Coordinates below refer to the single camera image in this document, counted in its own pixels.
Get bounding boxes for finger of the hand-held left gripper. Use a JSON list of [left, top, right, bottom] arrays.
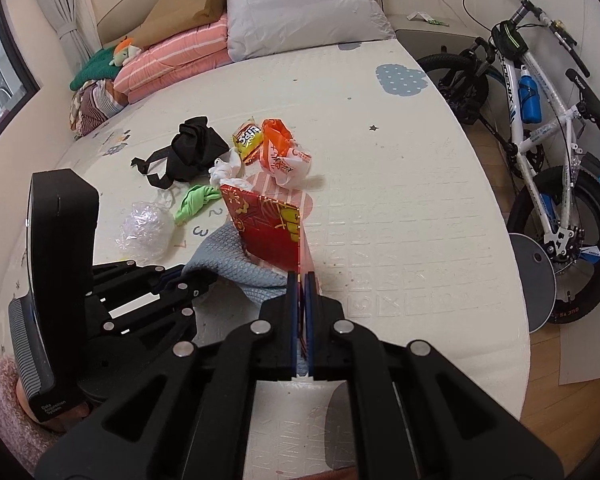
[[86, 259, 220, 314], [104, 306, 198, 354]]

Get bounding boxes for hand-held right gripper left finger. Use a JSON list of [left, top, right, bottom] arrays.
[[34, 271, 303, 480]]

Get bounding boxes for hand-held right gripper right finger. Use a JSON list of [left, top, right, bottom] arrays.
[[304, 271, 566, 480]]

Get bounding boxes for light blue knitted cloth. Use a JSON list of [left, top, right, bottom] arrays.
[[182, 222, 288, 306]]

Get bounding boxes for red paper packet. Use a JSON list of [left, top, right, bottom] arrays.
[[219, 182, 317, 296]]

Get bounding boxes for grey round trash bin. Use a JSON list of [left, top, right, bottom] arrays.
[[510, 232, 557, 333]]

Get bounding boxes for person's left forearm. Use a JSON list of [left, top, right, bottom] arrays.
[[0, 357, 61, 478]]

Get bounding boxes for person's left hand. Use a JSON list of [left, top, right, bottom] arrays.
[[16, 379, 89, 434]]

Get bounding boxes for clear crumpled plastic wrap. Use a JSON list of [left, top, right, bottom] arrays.
[[115, 200, 175, 263]]

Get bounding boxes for green crumpled bag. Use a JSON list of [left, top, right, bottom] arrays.
[[173, 185, 222, 227]]

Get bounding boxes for white crumpled tissue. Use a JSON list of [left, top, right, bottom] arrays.
[[209, 152, 251, 192]]

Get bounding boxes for maroon striped cloth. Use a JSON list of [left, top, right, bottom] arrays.
[[70, 80, 128, 136]]

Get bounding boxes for orange and white wrapper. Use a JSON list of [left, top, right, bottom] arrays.
[[256, 119, 313, 188]]

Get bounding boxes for white patterned bed mat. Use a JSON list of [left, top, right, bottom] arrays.
[[0, 37, 531, 480]]

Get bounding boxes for yellow snack packet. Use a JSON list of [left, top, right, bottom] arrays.
[[231, 120, 266, 166]]

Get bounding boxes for green plush cloth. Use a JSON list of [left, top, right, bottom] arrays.
[[70, 49, 126, 91]]

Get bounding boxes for dark framed window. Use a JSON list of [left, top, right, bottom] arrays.
[[0, 2, 42, 161]]

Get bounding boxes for orange and green plush toy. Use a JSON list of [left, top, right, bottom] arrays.
[[109, 36, 143, 67]]

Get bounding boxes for pink striped pillows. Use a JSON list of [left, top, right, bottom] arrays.
[[114, 15, 233, 103]]

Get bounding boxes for white curtain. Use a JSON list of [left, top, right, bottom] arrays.
[[37, 0, 98, 61]]

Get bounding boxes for beige bed headboard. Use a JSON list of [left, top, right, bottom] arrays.
[[77, 0, 381, 46]]

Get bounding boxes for brown paper bag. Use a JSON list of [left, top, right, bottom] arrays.
[[130, 0, 231, 51]]

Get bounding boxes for grey nightstand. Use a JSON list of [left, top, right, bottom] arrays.
[[395, 27, 481, 68]]

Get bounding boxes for white bagged quilt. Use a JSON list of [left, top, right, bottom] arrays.
[[227, 0, 396, 61]]

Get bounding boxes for blue water bottle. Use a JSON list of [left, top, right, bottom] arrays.
[[519, 75, 543, 124]]

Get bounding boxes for white and blue bicycle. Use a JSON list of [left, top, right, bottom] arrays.
[[417, 0, 600, 326]]

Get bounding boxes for white and green paper packet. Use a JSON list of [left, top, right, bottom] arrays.
[[407, 11, 446, 26]]

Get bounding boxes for black strap bag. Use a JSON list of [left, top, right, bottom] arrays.
[[131, 116, 230, 190]]

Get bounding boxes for white charging cable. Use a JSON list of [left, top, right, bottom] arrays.
[[432, 0, 466, 26]]

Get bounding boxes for black and green frame bag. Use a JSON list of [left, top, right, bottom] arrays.
[[491, 20, 528, 61]]

